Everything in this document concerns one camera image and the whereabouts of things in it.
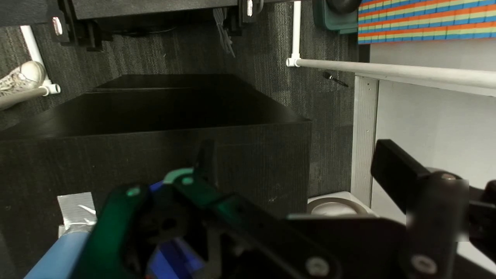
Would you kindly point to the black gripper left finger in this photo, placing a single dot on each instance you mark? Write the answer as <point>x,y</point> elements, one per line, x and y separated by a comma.
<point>241,240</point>

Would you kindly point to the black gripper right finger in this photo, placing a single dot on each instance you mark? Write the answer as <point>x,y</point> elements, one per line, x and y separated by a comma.
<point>442,207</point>

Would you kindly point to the blue plastic cup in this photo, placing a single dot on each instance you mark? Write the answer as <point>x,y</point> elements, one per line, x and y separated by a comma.
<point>59,260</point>

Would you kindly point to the multicoloured striped panel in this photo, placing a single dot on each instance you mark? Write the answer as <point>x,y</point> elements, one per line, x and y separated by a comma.
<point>425,20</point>

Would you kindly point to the white pipe frame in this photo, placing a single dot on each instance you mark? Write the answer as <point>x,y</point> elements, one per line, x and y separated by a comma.
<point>454,79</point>

